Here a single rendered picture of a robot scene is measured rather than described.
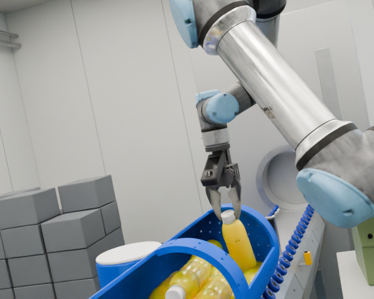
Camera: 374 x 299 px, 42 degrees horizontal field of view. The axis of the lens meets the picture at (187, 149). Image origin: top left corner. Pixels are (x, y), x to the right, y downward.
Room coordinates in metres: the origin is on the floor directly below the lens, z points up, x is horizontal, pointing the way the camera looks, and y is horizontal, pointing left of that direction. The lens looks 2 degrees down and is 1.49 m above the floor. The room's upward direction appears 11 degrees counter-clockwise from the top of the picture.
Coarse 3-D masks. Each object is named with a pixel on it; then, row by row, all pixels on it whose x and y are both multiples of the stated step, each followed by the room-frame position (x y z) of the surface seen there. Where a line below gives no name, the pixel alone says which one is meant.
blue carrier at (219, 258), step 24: (216, 216) 1.55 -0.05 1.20; (240, 216) 1.52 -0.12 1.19; (168, 240) 1.21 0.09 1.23; (192, 240) 1.14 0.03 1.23; (264, 240) 1.50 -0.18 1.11; (144, 264) 1.17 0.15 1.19; (168, 264) 1.38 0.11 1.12; (216, 264) 1.07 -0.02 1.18; (264, 264) 1.29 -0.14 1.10; (120, 288) 1.08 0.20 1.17; (144, 288) 1.23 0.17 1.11; (240, 288) 1.07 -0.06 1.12; (264, 288) 1.29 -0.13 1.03
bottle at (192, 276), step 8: (192, 264) 1.16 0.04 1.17; (200, 264) 1.17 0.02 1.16; (208, 264) 1.19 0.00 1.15; (176, 272) 1.12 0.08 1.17; (184, 272) 1.10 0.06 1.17; (192, 272) 1.11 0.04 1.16; (200, 272) 1.14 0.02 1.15; (208, 272) 1.18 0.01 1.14; (176, 280) 1.08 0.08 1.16; (184, 280) 1.08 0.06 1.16; (192, 280) 1.09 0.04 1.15; (200, 280) 1.12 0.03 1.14; (168, 288) 1.09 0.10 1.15; (184, 288) 1.07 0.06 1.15; (192, 288) 1.08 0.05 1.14; (200, 288) 1.13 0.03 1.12; (184, 296) 1.06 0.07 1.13; (192, 296) 1.08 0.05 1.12
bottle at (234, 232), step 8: (224, 224) 1.37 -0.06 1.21; (232, 224) 1.35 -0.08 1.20; (240, 224) 1.36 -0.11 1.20; (224, 232) 1.36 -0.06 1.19; (232, 232) 1.35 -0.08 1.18; (240, 232) 1.35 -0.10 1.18; (224, 240) 1.38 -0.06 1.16; (232, 240) 1.36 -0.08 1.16; (240, 240) 1.36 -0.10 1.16; (248, 240) 1.38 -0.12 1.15; (232, 248) 1.37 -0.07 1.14; (240, 248) 1.36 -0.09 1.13; (248, 248) 1.37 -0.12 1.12; (232, 256) 1.38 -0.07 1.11; (240, 256) 1.37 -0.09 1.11; (248, 256) 1.38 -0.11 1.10; (240, 264) 1.38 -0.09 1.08; (248, 264) 1.38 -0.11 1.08
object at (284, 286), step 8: (312, 216) 2.48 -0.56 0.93; (312, 224) 2.36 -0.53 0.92; (304, 240) 2.08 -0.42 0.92; (304, 248) 2.00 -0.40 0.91; (296, 256) 1.87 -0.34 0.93; (296, 264) 1.81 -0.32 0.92; (288, 272) 1.69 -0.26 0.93; (288, 280) 1.64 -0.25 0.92; (280, 288) 1.55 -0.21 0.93; (280, 296) 1.50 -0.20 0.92
